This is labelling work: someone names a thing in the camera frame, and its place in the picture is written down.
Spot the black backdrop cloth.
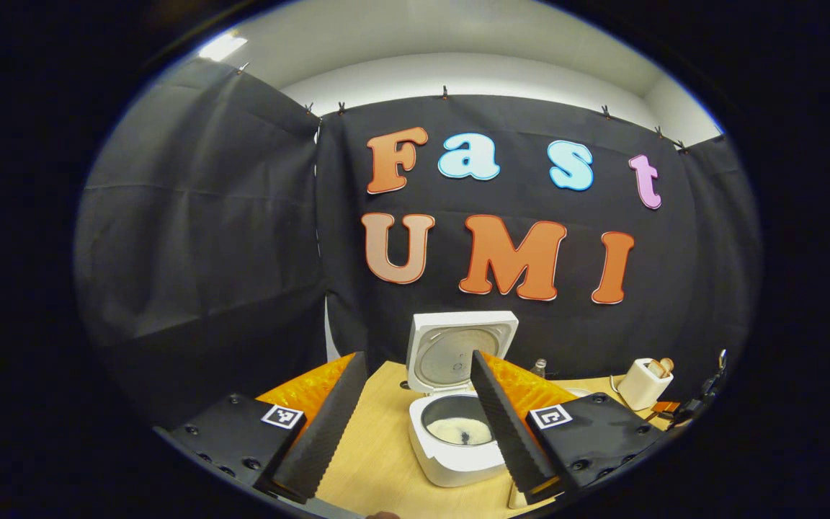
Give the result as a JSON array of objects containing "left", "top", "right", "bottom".
[{"left": 75, "top": 58, "right": 762, "bottom": 426}]

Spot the ceiling light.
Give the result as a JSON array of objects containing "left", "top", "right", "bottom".
[{"left": 199, "top": 32, "right": 249, "bottom": 62}]

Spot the white toaster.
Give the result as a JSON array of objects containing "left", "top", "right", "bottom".
[{"left": 617, "top": 358, "right": 674, "bottom": 412}]

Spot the white rice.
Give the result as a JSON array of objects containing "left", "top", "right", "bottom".
[{"left": 426, "top": 417, "right": 494, "bottom": 446}]

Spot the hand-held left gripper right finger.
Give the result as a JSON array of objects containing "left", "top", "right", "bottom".
[{"left": 470, "top": 351, "right": 677, "bottom": 504}]

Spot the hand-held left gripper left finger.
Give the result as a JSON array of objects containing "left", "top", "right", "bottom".
[{"left": 170, "top": 352, "right": 370, "bottom": 504}]

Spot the white rice cooker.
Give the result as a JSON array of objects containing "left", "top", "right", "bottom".
[{"left": 406, "top": 311, "right": 519, "bottom": 488}]

